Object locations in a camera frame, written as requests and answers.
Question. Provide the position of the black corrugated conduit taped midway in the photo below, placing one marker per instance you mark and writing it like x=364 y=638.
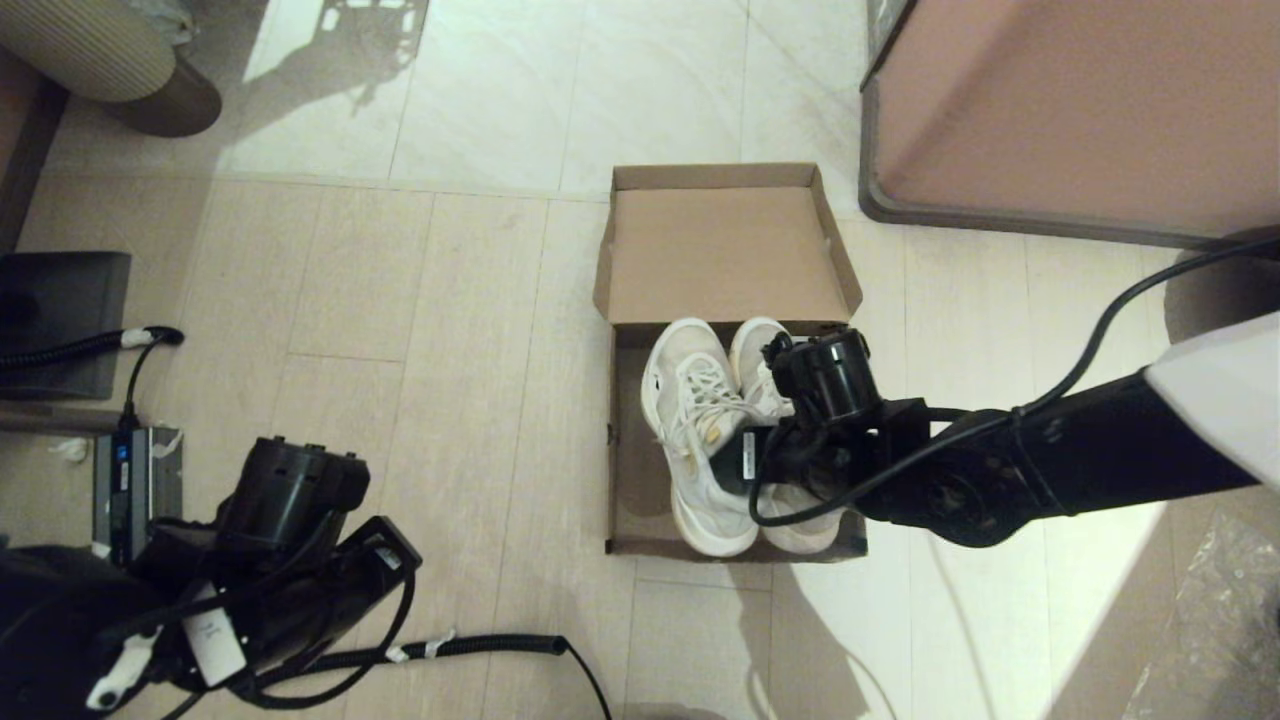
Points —
x=480 y=648

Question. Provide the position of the pink cabinet with grey base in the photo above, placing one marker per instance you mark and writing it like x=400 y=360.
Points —
x=1080 y=100

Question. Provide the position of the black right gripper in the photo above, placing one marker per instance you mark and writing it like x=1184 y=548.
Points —
x=830 y=455

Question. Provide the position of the dark brown wooden furniture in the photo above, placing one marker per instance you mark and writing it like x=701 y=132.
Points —
x=25 y=150

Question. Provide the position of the brown cardboard shoe box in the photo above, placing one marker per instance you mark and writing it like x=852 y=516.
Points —
x=720 y=250

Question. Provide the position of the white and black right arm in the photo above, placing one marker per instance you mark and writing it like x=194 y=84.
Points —
x=1080 y=460

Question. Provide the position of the grey crumpled cloth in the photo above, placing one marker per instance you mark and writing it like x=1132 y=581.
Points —
x=165 y=18

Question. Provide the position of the beige ribbed round pouf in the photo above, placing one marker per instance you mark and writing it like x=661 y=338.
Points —
x=90 y=50

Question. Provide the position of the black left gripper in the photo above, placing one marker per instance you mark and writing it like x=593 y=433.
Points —
x=320 y=600

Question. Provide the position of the white paper scrap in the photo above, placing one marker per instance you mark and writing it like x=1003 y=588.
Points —
x=72 y=452

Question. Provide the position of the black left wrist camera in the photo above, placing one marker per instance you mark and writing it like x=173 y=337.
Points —
x=290 y=490

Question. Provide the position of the grey power supply unit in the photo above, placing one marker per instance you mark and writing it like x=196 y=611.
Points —
x=125 y=480

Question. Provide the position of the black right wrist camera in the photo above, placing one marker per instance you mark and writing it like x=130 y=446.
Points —
x=825 y=375

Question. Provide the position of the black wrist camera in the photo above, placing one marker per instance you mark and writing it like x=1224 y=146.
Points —
x=825 y=375
x=290 y=490

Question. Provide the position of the white laced sneaker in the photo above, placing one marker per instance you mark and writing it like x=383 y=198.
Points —
x=755 y=350
x=700 y=500

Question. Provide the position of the clear plastic sheet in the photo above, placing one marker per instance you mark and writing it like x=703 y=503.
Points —
x=1230 y=600

